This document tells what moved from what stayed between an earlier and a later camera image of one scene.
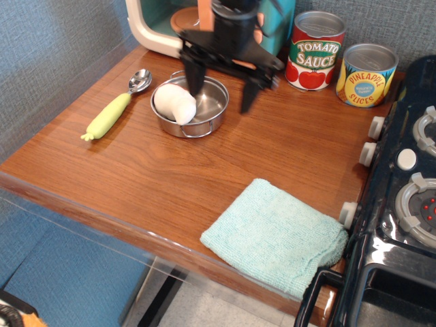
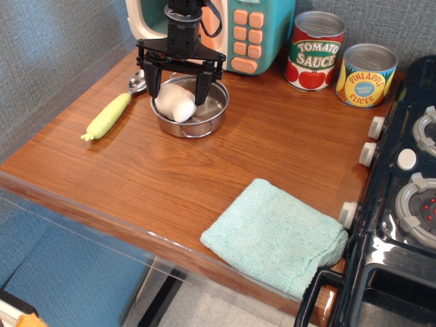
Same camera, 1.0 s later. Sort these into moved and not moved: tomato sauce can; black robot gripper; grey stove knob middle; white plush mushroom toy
Moved: black robot gripper
Not moved: grey stove knob middle; white plush mushroom toy; tomato sauce can
